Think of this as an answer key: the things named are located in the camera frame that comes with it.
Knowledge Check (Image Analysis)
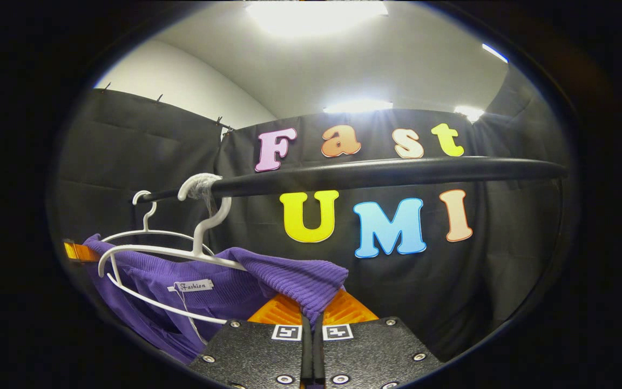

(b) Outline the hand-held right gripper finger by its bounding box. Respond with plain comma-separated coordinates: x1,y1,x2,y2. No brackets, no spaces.
190,294,313,389
314,289,444,389

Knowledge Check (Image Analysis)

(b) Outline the purple knit garment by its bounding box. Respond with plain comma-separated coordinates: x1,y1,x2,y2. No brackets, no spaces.
82,233,349,365

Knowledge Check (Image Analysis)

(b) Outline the white plastic hanger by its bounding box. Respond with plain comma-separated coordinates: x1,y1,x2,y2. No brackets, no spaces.
100,190,215,256

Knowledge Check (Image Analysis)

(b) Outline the white hanger with wrapped hook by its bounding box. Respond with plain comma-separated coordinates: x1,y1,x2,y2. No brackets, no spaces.
98,173,248,325

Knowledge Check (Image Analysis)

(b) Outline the black metal clothes rack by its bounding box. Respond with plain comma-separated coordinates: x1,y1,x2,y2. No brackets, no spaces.
136,156,569,204

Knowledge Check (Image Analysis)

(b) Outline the black backdrop cloth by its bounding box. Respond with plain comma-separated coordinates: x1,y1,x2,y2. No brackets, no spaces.
52,62,576,363

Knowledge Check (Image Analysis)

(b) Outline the large ceiling light panel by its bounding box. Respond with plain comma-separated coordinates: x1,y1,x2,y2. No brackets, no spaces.
245,0,388,34

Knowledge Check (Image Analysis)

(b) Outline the narrow ceiling light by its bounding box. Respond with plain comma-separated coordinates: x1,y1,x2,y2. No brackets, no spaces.
482,43,509,64

